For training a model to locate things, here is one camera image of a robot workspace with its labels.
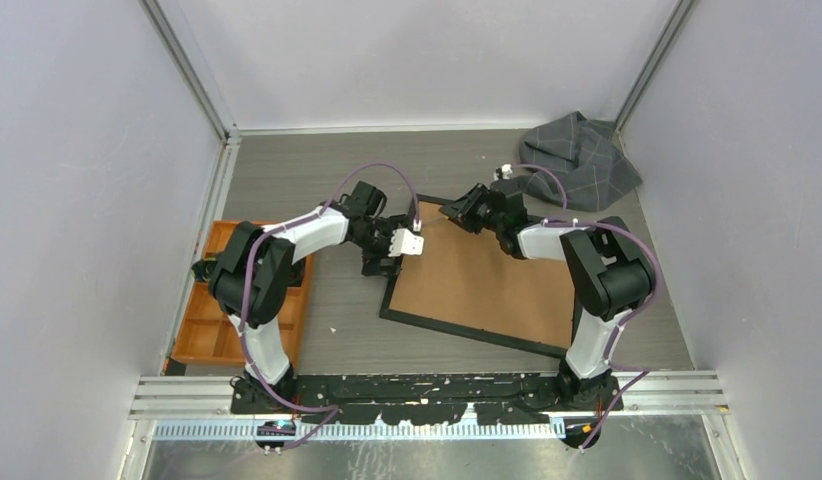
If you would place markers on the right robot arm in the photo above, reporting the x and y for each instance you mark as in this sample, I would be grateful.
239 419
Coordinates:
609 269

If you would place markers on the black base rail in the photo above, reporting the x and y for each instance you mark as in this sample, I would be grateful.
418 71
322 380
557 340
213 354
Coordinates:
437 399

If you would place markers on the black picture frame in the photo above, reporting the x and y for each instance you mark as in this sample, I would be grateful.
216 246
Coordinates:
464 285

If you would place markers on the grey checked cloth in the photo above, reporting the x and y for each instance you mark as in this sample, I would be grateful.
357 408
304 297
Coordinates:
583 170

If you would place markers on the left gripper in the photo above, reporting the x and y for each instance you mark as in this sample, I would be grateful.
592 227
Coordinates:
373 263

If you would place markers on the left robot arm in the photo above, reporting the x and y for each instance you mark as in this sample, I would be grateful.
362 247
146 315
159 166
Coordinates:
251 277

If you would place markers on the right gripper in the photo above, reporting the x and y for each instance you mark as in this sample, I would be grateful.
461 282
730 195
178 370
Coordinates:
461 211

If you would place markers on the orange wooden divided tray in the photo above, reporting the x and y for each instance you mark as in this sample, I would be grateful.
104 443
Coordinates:
207 337

